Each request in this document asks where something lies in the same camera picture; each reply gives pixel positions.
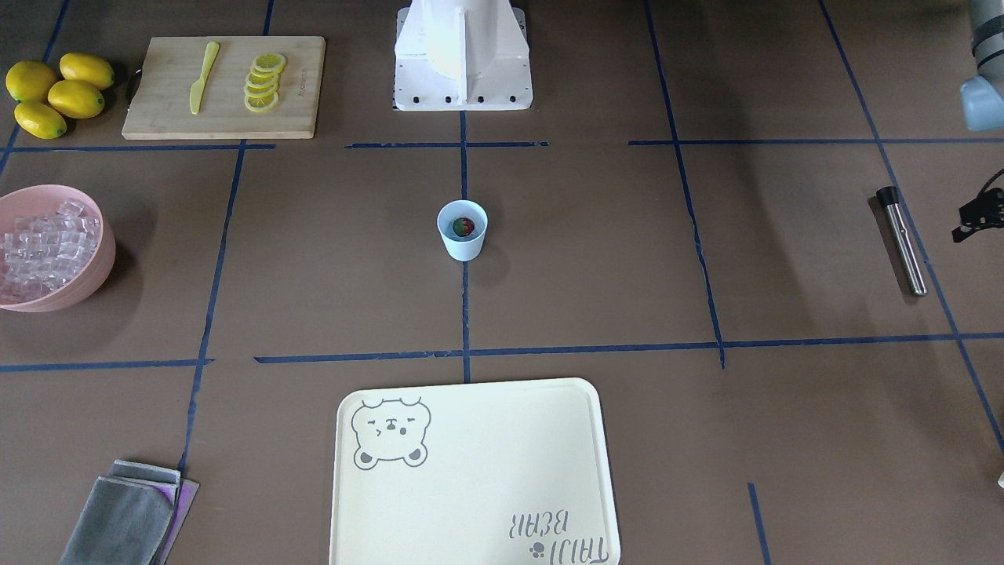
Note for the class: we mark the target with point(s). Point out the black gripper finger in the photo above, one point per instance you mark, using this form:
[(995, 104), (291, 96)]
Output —
[(983, 211), (962, 232)]

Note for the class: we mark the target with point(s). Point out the steel muddler black tip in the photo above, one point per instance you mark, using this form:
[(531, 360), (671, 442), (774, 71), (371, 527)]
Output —
[(889, 199)]

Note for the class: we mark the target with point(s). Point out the red strawberry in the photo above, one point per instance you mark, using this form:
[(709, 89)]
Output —
[(462, 228)]

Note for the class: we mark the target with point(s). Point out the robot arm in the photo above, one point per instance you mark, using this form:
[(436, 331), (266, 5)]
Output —
[(982, 104)]

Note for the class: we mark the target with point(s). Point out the light blue plastic cup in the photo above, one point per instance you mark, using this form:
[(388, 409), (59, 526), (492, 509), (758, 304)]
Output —
[(465, 250)]

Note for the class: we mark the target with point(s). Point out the pink bowl of ice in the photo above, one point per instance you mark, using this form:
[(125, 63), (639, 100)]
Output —
[(57, 248)]

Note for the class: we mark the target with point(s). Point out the cream bear serving tray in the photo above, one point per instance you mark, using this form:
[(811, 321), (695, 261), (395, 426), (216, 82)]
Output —
[(513, 472)]

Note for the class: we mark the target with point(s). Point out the yellow plastic knife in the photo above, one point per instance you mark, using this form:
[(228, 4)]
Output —
[(197, 89)]

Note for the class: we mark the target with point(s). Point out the wooden cutting board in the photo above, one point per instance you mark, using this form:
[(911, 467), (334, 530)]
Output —
[(160, 109)]

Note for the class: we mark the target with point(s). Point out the folded grey cloth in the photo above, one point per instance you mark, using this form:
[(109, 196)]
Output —
[(133, 515)]

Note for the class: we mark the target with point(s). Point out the whole yellow lemon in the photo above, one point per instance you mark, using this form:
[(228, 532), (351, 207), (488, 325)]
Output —
[(30, 80)]

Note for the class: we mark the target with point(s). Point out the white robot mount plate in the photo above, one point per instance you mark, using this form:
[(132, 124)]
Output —
[(461, 56)]

